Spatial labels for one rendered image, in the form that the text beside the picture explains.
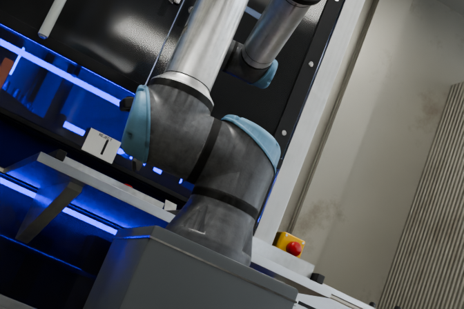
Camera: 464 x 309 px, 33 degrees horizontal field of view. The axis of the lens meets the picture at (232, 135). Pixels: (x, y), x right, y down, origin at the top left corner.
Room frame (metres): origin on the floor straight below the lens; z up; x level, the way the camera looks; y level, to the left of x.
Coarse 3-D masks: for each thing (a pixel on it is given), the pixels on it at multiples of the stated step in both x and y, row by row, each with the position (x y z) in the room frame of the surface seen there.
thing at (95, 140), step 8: (88, 136) 1.89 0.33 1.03; (96, 136) 1.90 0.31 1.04; (104, 136) 1.91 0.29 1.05; (88, 144) 1.90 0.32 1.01; (96, 144) 1.90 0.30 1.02; (112, 144) 1.92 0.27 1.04; (120, 144) 1.92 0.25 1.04; (88, 152) 1.90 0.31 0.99; (96, 152) 1.91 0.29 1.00; (104, 152) 1.91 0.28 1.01; (112, 152) 1.92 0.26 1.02; (104, 160) 1.92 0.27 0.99; (112, 160) 1.92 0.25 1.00
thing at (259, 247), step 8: (256, 240) 1.66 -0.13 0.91; (256, 248) 1.66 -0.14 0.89; (264, 248) 1.67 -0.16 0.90; (272, 248) 1.68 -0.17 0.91; (264, 256) 1.67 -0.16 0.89; (272, 256) 1.68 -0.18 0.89; (280, 256) 1.68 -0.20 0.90; (288, 256) 1.69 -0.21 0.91; (280, 264) 1.69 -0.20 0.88; (288, 264) 1.69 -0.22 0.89; (296, 264) 1.70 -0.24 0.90; (304, 264) 1.71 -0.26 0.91; (296, 272) 1.70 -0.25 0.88; (304, 272) 1.71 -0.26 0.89
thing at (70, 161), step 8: (64, 160) 1.63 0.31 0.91; (72, 160) 1.63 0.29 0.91; (80, 168) 1.64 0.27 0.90; (88, 168) 1.65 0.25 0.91; (96, 176) 1.65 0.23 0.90; (104, 176) 1.66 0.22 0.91; (112, 184) 1.67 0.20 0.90; (120, 184) 1.67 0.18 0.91; (128, 192) 1.68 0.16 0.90; (136, 192) 1.69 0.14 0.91; (144, 200) 1.69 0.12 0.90; (152, 200) 1.70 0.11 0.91
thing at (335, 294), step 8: (304, 296) 2.26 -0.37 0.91; (312, 296) 2.27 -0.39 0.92; (336, 296) 2.33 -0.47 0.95; (344, 296) 2.33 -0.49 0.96; (304, 304) 2.26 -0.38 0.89; (312, 304) 2.27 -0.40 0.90; (320, 304) 2.28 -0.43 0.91; (328, 304) 2.29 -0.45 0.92; (336, 304) 2.30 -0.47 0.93; (352, 304) 2.35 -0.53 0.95; (360, 304) 2.35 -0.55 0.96
